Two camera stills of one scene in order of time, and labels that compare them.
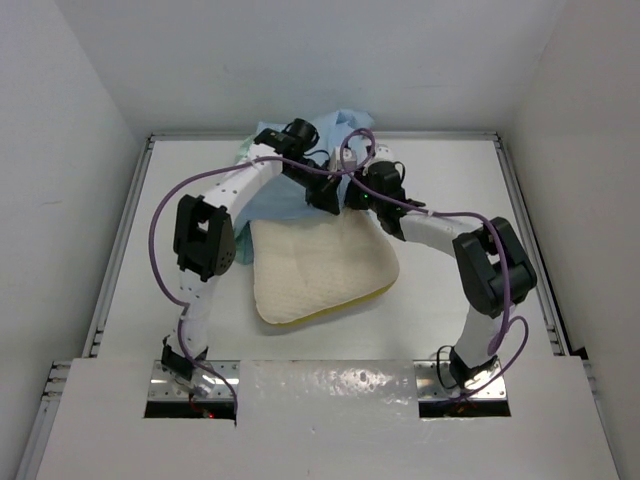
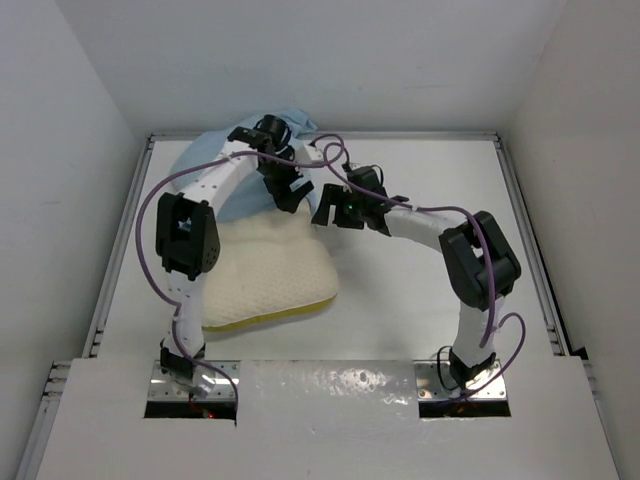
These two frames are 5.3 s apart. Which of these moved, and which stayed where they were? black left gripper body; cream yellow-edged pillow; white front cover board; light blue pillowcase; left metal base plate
Moved: black left gripper body; cream yellow-edged pillow; light blue pillowcase
Stayed: white front cover board; left metal base plate
